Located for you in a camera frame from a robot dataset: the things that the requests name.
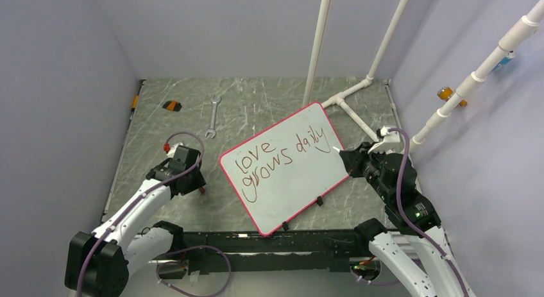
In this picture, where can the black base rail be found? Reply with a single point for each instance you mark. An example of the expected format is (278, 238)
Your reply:
(213, 252)

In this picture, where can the orange black tool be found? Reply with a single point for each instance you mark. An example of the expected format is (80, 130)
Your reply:
(172, 105)

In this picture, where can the orange wall knob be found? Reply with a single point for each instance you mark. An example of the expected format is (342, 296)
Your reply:
(445, 93)

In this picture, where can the yellow black screwdriver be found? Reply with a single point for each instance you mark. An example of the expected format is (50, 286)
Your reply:
(136, 99)

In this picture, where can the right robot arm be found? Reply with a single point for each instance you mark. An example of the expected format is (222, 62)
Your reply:
(393, 178)

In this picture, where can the blue wall clip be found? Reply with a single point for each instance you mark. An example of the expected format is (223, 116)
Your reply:
(508, 57)

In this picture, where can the white PVC pipe right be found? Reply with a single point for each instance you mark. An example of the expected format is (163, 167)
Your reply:
(524, 28)

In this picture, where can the silver wrench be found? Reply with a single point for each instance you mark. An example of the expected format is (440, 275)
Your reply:
(211, 132)

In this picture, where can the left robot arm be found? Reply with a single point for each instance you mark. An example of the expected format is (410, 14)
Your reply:
(100, 263)

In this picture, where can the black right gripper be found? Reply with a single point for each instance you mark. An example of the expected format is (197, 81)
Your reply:
(353, 159)

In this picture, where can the pink framed whiteboard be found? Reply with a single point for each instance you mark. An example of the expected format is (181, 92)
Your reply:
(280, 172)

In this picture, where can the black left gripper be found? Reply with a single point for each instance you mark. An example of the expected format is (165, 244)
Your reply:
(197, 182)

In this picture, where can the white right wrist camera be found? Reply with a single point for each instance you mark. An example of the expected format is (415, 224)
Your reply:
(387, 141)

